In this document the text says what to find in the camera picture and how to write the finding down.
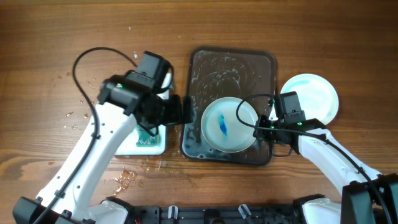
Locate dark green soapy water tray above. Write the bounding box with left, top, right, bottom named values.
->
left=113, top=73, right=174, bottom=156

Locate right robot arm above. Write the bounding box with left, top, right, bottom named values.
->
left=254, top=92, right=397, bottom=223

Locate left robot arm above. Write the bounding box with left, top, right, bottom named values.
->
left=12, top=51, right=192, bottom=223

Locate white plate blue streak top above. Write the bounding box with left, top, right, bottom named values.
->
left=201, top=97, right=258, bottom=153

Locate white plate blue blot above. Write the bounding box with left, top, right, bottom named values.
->
left=280, top=73, right=340, bottom=125

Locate yellow green scrub sponge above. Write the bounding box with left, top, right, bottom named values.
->
left=136, top=126, right=160, bottom=147

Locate dark brown serving tray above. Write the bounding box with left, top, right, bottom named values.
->
left=179, top=47, right=277, bottom=166

